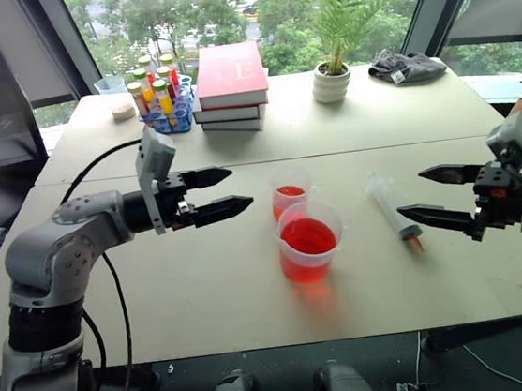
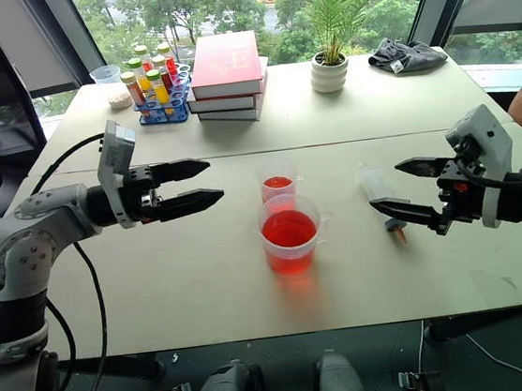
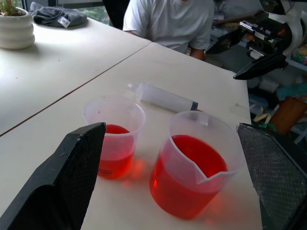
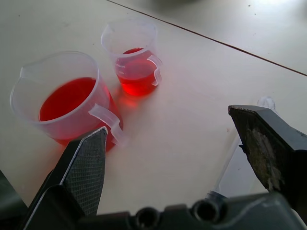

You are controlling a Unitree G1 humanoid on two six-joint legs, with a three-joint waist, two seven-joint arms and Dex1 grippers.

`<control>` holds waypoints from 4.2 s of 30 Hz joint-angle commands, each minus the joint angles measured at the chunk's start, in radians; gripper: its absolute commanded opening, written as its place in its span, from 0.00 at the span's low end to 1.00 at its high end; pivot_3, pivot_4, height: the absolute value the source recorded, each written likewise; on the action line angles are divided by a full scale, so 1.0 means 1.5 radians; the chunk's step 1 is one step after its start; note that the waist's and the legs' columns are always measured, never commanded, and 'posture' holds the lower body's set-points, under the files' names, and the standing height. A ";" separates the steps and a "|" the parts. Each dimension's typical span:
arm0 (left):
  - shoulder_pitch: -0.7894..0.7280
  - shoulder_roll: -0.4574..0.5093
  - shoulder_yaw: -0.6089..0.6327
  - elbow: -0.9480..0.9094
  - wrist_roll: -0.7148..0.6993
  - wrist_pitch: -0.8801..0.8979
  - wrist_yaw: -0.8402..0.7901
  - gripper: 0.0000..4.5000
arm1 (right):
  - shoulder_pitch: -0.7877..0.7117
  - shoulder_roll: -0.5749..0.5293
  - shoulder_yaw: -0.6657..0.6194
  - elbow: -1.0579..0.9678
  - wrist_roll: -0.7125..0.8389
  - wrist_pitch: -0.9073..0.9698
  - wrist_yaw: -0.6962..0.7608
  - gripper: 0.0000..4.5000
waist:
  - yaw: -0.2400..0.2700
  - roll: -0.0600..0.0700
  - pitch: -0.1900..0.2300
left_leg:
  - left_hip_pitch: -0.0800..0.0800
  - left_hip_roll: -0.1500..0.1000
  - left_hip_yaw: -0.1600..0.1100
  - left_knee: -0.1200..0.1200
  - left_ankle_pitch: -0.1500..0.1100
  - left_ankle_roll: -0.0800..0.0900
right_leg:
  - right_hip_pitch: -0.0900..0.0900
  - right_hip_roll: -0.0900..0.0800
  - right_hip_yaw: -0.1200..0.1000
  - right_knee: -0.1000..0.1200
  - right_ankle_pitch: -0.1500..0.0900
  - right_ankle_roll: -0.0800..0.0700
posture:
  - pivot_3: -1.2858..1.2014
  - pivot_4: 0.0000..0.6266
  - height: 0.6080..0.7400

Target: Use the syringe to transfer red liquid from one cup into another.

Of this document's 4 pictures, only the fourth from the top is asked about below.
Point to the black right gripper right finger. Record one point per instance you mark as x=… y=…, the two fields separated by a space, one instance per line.
x=266 y=148

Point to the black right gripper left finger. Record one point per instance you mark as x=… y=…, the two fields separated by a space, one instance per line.
x=81 y=167

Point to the large beaker with red liquid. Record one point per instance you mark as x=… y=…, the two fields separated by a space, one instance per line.
x=64 y=100

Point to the small beaker with red liquid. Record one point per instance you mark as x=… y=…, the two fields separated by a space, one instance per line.
x=134 y=60

